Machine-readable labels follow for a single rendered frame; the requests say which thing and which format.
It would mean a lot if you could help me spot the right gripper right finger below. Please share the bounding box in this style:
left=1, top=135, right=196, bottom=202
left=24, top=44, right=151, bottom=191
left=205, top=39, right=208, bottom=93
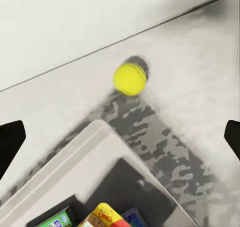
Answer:
left=224, top=120, right=240, bottom=160

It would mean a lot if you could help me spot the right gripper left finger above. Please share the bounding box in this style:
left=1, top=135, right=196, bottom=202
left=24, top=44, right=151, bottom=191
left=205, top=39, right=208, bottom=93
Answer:
left=0, top=120, right=26, bottom=180

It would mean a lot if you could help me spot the tennis ball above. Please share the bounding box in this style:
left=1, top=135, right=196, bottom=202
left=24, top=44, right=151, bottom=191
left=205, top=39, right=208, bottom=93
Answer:
left=113, top=62, right=147, bottom=97

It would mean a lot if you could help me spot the toy box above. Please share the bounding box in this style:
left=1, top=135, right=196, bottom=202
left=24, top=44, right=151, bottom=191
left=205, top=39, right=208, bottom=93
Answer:
left=0, top=118, right=201, bottom=227

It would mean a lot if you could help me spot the board game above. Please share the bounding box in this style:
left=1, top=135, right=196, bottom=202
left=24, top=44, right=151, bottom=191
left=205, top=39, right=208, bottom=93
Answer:
left=79, top=203, right=132, bottom=227
left=121, top=207, right=148, bottom=227
left=36, top=205, right=81, bottom=227

